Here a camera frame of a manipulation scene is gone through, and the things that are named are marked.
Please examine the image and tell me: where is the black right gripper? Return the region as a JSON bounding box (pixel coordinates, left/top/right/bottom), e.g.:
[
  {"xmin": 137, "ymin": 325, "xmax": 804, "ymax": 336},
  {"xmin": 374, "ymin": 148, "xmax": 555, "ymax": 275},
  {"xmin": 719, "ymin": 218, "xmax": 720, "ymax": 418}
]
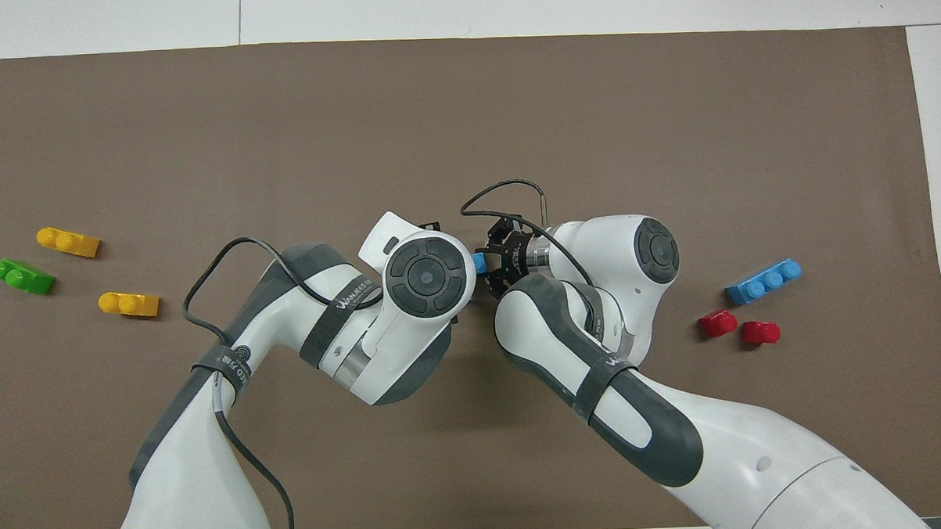
[{"xmin": 483, "ymin": 215, "xmax": 537, "ymax": 298}]

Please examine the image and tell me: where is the red one-stud block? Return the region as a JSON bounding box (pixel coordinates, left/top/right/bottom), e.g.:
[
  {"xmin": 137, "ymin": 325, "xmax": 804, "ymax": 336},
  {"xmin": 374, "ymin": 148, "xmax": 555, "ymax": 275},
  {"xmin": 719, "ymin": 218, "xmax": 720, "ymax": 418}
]
[
  {"xmin": 739, "ymin": 319, "xmax": 782, "ymax": 347},
  {"xmin": 698, "ymin": 308, "xmax": 739, "ymax": 340}
]

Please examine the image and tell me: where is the yellow two-stud block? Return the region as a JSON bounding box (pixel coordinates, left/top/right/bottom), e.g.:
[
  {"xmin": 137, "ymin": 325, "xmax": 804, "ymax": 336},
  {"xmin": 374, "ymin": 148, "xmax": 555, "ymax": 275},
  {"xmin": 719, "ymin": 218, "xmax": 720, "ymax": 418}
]
[
  {"xmin": 97, "ymin": 290, "xmax": 162, "ymax": 320},
  {"xmin": 35, "ymin": 224, "xmax": 102, "ymax": 261}
]

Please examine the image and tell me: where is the green two-stud block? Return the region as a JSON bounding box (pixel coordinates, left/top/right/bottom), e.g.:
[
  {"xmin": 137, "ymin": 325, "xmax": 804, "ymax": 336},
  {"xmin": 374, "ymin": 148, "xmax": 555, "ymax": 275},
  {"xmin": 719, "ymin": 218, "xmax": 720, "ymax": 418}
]
[{"xmin": 0, "ymin": 257, "xmax": 56, "ymax": 297}]

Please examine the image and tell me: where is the brown table mat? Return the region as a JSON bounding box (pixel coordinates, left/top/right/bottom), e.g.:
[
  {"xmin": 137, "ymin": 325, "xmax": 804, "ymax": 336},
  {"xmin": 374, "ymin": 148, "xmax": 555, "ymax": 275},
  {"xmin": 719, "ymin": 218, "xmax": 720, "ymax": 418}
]
[{"xmin": 0, "ymin": 20, "xmax": 941, "ymax": 529}]

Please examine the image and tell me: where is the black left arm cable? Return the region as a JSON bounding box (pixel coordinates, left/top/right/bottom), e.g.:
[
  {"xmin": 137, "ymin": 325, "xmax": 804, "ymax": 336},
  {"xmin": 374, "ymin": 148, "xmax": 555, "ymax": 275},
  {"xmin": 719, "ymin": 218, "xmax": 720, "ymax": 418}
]
[{"xmin": 179, "ymin": 232, "xmax": 394, "ymax": 529}]

